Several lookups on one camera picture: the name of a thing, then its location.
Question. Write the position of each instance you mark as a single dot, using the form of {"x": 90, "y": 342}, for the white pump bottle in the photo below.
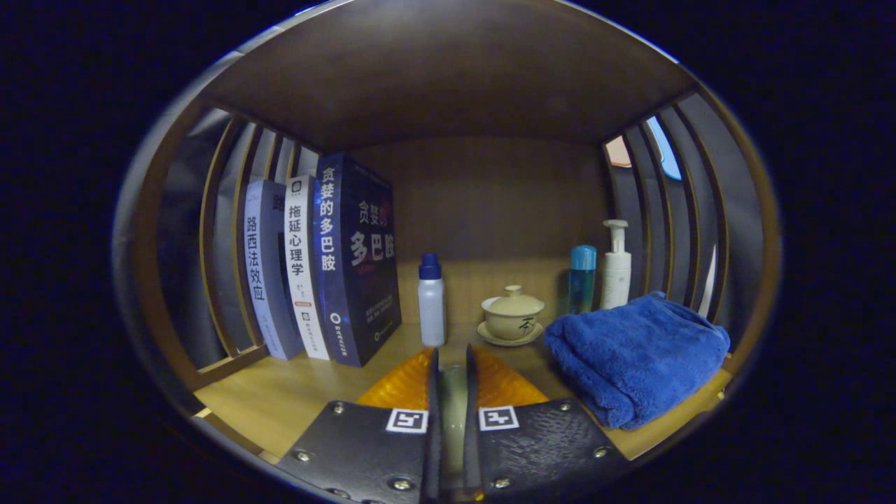
{"x": 616, "y": 276}

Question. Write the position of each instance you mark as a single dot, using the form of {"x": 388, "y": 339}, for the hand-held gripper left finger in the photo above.
{"x": 434, "y": 448}

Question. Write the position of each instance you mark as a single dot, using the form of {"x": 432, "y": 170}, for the white book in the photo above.
{"x": 302, "y": 273}

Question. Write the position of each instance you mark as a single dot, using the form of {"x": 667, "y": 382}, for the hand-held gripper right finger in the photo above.
{"x": 471, "y": 448}

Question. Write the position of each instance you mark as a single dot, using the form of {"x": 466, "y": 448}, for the white bottle blue cap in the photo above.
{"x": 431, "y": 308}

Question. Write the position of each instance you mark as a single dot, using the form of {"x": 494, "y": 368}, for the dark blue book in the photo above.
{"x": 360, "y": 280}

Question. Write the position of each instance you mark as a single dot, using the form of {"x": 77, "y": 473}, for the beige lidded teacup with saucer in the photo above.
{"x": 511, "y": 318}

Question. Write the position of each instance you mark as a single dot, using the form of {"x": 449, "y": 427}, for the teal bottle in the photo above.
{"x": 582, "y": 280}

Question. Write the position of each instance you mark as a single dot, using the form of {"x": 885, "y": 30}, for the light blue book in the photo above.
{"x": 262, "y": 280}

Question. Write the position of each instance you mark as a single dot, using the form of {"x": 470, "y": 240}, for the wooden countertop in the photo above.
{"x": 294, "y": 392}

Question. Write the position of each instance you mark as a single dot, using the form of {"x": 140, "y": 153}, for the blue folded towel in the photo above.
{"x": 637, "y": 357}

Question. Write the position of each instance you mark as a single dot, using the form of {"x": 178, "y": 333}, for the wooden cabinet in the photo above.
{"x": 448, "y": 84}

